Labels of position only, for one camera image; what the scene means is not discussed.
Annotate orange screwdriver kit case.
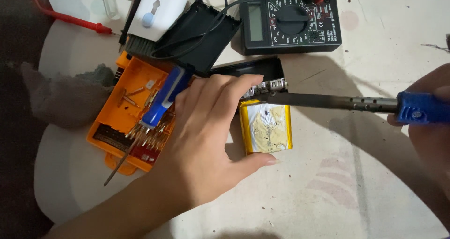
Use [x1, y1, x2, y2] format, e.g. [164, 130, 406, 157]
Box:
[86, 51, 177, 176]

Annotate person's left hand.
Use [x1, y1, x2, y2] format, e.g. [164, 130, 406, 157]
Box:
[148, 74, 282, 211]

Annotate row of metal screwdriver bits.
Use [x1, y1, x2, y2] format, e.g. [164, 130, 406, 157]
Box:
[125, 111, 176, 155]

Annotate black plastic cover shell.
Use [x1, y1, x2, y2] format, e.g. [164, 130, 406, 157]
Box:
[154, 0, 242, 77]

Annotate thin loose wire strands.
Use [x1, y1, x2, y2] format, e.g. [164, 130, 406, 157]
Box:
[421, 34, 450, 54]

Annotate red multimeter probe with cable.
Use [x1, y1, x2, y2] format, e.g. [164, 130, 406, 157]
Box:
[31, 0, 328, 36]

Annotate circuit board with metal ports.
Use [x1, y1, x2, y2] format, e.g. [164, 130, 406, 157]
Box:
[243, 77, 288, 100]

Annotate black digital multimeter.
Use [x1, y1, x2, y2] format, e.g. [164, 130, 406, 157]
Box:
[239, 0, 342, 56]

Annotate person's right hand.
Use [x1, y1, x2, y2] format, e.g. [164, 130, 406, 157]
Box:
[387, 63, 450, 187]

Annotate clear plastic tube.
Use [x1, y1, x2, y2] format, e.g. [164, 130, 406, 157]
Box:
[100, 0, 121, 20]

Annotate black power bank case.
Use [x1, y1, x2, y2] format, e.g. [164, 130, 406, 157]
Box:
[210, 56, 289, 100]

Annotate white cleaning brush tool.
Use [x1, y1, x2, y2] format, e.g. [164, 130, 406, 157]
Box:
[125, 0, 195, 58]

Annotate blue handled soldering iron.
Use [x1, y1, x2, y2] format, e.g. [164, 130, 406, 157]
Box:
[243, 91, 450, 126]

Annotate grey cloth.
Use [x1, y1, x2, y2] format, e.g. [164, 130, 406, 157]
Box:
[20, 61, 117, 129]

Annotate blue and white screwdriver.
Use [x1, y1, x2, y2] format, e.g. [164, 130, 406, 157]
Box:
[103, 65, 196, 187]

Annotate yellow battery pack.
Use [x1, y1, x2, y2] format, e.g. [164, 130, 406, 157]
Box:
[239, 99, 294, 156]

